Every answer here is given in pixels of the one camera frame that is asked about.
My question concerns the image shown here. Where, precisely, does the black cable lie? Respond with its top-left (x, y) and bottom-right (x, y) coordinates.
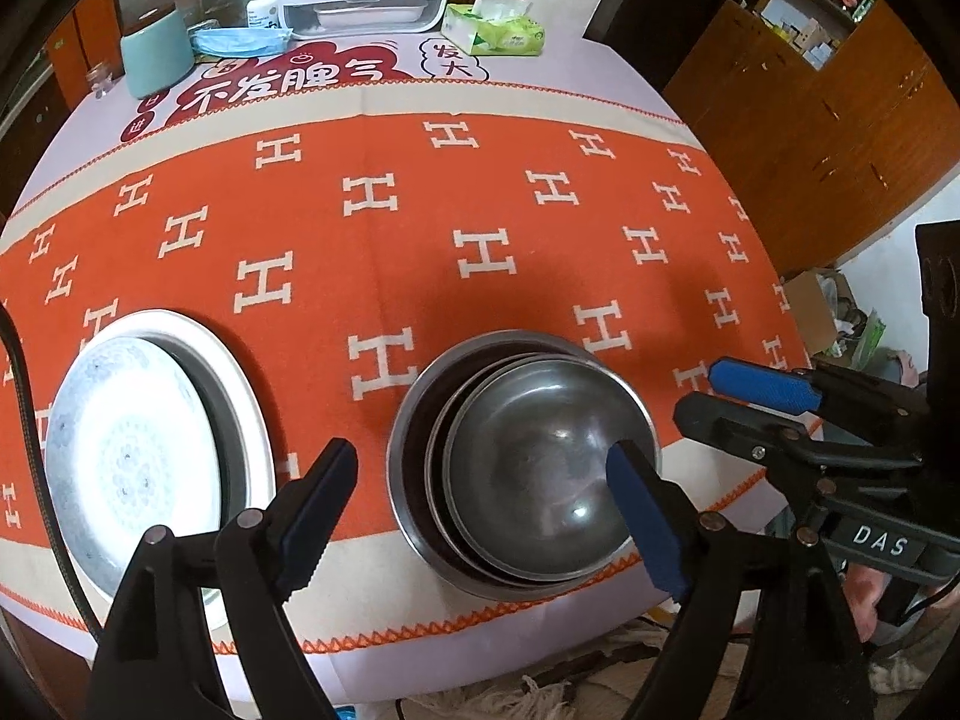
top-left (0, 302), bottom-right (103, 642)

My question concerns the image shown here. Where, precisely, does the white pill bottle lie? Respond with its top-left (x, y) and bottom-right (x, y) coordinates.
top-left (245, 0), bottom-right (280, 28)

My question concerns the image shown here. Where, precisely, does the large steel bowl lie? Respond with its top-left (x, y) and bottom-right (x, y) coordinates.
top-left (386, 330), bottom-right (662, 601)

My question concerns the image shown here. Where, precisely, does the red white printed mat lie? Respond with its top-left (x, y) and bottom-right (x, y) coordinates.
top-left (2, 32), bottom-right (698, 247)

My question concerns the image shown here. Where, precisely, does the wooden cabinet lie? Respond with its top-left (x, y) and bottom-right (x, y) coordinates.
top-left (664, 0), bottom-right (958, 277)

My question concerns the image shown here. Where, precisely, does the green tissue pack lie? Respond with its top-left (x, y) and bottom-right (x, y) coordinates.
top-left (441, 0), bottom-right (545, 57)

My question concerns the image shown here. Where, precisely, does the small brown steel bowl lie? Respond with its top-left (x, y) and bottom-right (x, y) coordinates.
top-left (439, 356), bottom-right (661, 582)

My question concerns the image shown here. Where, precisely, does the orange H-pattern blanket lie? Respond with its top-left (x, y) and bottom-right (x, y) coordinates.
top-left (2, 82), bottom-right (807, 656)

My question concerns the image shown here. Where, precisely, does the teal ceramic cup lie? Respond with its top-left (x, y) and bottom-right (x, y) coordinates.
top-left (119, 4), bottom-right (194, 99)

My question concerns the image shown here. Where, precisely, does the large white plate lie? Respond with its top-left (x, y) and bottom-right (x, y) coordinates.
top-left (70, 309), bottom-right (277, 600)

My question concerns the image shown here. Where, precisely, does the blue face mask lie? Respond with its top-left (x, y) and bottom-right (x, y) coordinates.
top-left (189, 26), bottom-right (293, 59)

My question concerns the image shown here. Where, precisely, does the white blue patterned plate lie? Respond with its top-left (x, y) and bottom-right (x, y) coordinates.
top-left (44, 337), bottom-right (223, 596)

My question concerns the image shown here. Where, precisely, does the person's right hand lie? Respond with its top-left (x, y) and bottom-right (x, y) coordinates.
top-left (843, 564), bottom-right (907, 647)

